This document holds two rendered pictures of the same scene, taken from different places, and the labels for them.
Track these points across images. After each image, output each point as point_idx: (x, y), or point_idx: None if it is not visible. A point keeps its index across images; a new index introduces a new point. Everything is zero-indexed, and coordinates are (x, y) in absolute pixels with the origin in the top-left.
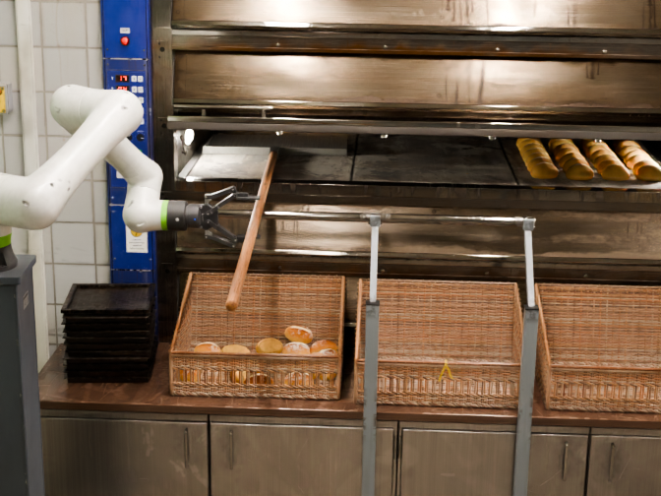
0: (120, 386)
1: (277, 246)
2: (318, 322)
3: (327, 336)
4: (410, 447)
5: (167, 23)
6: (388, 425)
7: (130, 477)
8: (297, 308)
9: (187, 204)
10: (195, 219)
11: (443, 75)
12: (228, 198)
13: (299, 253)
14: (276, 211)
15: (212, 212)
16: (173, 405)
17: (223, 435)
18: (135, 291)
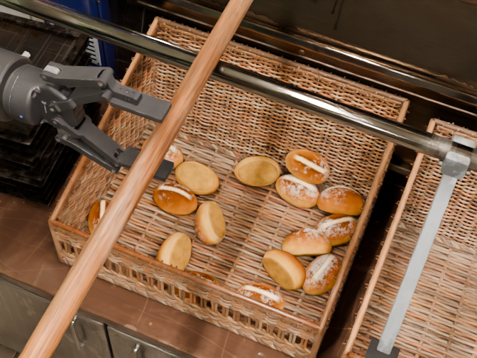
0: (3, 206)
1: (299, 27)
2: (346, 152)
3: (355, 174)
4: None
5: None
6: None
7: (13, 320)
8: (317, 122)
9: (20, 62)
10: (21, 118)
11: None
12: (93, 96)
13: (332, 55)
14: (245, 74)
15: (62, 109)
16: (51, 295)
17: (127, 344)
18: (48, 50)
